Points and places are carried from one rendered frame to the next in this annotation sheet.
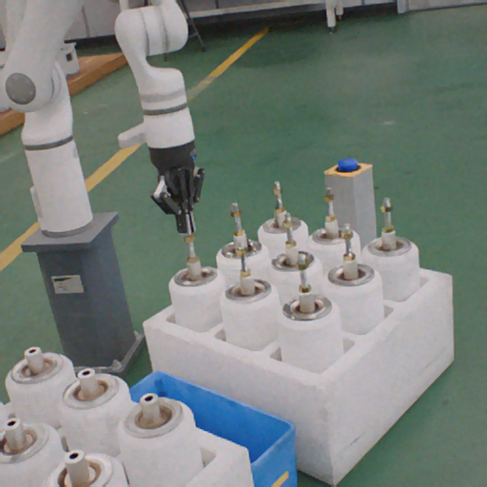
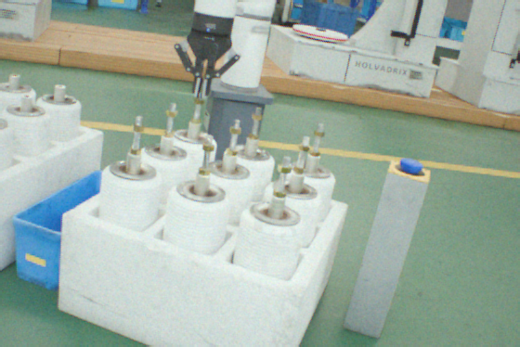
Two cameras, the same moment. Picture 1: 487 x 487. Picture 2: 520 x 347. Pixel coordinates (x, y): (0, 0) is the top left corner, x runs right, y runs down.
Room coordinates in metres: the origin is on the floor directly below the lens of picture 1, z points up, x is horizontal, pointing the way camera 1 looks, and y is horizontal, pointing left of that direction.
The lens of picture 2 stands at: (0.69, -0.90, 0.59)
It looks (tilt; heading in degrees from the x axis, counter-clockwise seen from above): 20 degrees down; 59
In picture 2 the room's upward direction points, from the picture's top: 11 degrees clockwise
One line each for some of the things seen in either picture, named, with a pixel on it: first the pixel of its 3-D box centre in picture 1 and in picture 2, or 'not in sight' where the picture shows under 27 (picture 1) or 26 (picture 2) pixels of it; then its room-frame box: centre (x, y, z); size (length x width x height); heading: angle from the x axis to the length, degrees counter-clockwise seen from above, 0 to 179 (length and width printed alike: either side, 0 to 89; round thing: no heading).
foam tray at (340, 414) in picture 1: (302, 341); (214, 254); (1.12, -0.07, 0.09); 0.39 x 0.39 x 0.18; 46
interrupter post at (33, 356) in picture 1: (35, 360); (59, 94); (0.89, 0.32, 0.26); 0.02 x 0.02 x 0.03
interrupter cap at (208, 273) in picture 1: (195, 276); (192, 137); (1.12, 0.09, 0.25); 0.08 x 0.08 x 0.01
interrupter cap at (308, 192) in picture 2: (332, 235); (294, 189); (1.20, -0.16, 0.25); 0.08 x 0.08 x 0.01
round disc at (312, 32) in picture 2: not in sight; (319, 33); (2.47, 1.78, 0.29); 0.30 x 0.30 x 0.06
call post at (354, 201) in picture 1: (354, 240); (385, 252); (1.38, -0.22, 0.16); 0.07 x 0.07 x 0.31; 46
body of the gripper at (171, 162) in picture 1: (175, 165); (210, 34); (1.12, 0.09, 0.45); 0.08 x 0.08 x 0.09
